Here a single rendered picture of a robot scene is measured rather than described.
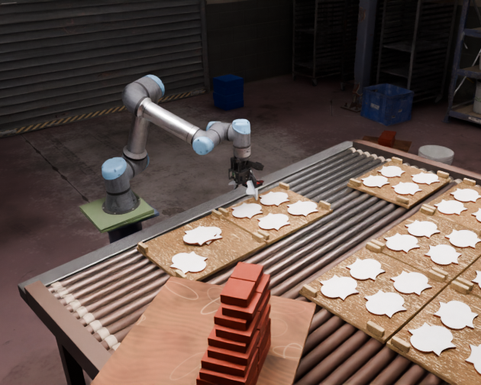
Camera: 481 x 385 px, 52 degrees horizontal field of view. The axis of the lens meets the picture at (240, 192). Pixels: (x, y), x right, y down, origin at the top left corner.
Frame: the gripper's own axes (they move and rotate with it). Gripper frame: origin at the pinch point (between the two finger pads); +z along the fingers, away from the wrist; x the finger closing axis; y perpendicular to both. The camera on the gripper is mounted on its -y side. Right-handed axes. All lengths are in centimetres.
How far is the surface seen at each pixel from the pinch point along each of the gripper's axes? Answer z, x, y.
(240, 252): 9.1, 23.4, 23.7
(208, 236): 7.0, 7.5, 27.8
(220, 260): 9.0, 22.4, 33.5
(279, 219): 8.0, 16.5, -5.0
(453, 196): 9, 56, -83
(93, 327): 11, 22, 87
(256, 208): 8.0, 2.0, -3.9
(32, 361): 103, -80, 90
